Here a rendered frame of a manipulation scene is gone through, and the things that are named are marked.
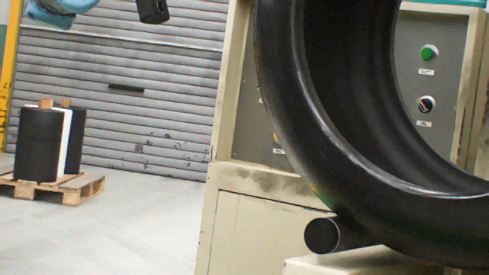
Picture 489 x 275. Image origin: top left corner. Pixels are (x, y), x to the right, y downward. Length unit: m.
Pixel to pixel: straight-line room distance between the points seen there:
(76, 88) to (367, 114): 9.57
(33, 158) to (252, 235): 5.63
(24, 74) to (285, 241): 9.22
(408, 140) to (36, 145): 6.31
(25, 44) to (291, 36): 10.03
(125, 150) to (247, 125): 8.64
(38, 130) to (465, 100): 5.94
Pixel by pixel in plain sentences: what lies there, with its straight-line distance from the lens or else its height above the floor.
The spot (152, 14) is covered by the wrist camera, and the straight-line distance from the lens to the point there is 1.44.
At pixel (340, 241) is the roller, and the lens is 1.20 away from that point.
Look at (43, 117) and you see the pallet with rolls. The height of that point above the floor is 0.64.
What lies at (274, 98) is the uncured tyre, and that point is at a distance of 1.20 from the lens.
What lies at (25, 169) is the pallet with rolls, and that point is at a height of 0.23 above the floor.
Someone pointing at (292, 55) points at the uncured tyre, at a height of 1.11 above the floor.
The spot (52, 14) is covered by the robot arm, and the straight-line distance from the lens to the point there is 1.51.
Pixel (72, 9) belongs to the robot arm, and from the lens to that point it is 1.38.
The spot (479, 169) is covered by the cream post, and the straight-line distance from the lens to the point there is 1.50.
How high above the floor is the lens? 1.07
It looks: 3 degrees down
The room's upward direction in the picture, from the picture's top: 8 degrees clockwise
